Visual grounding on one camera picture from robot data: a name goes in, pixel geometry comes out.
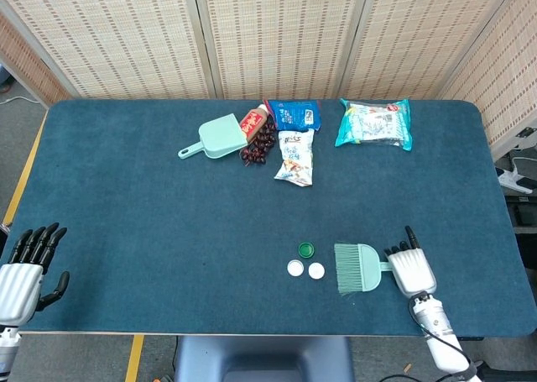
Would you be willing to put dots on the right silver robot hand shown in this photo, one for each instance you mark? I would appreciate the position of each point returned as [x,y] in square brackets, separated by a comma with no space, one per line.
[413,273]

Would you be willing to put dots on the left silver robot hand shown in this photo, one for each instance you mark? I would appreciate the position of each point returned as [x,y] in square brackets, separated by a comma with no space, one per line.
[17,289]

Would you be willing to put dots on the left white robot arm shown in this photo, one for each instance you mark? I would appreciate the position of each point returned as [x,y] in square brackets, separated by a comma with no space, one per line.
[6,348]

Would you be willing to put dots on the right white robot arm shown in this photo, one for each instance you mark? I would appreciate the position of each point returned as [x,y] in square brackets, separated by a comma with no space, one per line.
[436,323]

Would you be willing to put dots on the white bottle cap with print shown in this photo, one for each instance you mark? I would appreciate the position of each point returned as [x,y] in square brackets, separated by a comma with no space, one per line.
[316,270]

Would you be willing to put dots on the green bottle cap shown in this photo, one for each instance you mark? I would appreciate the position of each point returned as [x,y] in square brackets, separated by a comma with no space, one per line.
[306,250]

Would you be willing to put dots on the plain white bottle cap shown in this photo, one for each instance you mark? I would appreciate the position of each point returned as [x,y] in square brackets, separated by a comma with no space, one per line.
[295,268]

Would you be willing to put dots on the white power strip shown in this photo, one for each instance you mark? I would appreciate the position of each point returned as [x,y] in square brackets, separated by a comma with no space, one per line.
[514,180]

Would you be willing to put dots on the teal and clear package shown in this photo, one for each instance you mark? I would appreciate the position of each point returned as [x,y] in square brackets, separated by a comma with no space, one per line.
[373,124]

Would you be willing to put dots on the blue felt table mat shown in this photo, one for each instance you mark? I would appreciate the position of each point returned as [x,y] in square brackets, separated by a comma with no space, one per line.
[168,231]

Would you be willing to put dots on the white snack bag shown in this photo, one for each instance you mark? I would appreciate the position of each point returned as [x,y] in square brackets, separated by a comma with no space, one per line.
[295,159]

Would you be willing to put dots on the blue snack bag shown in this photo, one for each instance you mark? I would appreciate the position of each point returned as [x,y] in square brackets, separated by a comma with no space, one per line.
[293,115]

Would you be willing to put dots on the dark red grape bunch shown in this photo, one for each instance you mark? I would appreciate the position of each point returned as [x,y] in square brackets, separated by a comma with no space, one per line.
[258,147]

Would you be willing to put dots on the woven bamboo screen panel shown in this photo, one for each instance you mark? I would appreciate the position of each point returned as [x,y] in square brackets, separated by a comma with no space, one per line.
[25,67]
[281,33]
[117,33]
[419,33]
[503,84]

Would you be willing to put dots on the red brown snack box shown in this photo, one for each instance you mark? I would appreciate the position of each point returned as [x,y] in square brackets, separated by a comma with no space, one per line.
[251,124]

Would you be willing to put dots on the mint green dustpan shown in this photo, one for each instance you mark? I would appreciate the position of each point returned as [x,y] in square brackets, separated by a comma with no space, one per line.
[218,136]

